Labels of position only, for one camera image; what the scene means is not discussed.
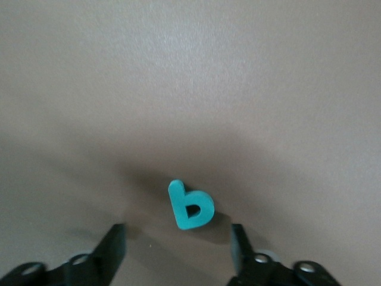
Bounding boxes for teal foam letter b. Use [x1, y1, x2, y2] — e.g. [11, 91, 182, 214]
[167, 179, 216, 231]

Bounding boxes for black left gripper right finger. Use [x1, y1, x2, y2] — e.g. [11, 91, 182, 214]
[227, 223, 295, 286]

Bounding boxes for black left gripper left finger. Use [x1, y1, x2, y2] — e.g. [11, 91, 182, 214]
[47, 223, 127, 286]

